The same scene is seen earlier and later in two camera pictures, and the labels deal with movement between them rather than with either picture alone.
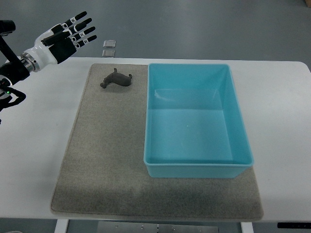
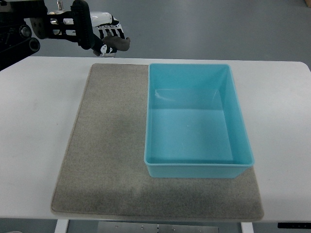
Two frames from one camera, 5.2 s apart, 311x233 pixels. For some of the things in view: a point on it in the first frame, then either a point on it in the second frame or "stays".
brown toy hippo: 117,77 → 120,43
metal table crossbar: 125,227 stays
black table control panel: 294,225 stays
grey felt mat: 103,171 stays
